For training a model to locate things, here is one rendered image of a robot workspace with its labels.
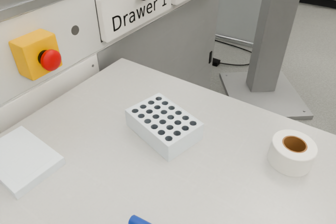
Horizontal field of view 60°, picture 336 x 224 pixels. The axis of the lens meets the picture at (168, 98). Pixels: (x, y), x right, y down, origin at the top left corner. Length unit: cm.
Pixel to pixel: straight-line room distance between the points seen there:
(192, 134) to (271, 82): 148
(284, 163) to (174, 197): 18
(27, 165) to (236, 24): 223
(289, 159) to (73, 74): 49
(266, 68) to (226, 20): 84
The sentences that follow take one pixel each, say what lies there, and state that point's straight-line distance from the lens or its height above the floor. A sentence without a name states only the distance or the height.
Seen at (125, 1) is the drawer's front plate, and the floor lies 90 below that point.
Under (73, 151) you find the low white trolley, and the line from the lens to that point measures 54.
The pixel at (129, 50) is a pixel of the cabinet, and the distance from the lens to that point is 85.
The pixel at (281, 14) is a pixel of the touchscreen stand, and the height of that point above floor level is 56.
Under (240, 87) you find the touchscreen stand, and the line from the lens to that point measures 198.
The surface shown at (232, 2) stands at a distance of 252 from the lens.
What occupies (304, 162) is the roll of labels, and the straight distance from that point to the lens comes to 50.
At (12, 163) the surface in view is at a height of 78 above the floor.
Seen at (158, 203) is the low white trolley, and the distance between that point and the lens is 46.
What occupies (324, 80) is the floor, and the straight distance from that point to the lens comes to 234.
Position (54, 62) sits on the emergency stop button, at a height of 87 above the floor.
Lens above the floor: 114
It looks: 37 degrees down
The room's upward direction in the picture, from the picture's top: straight up
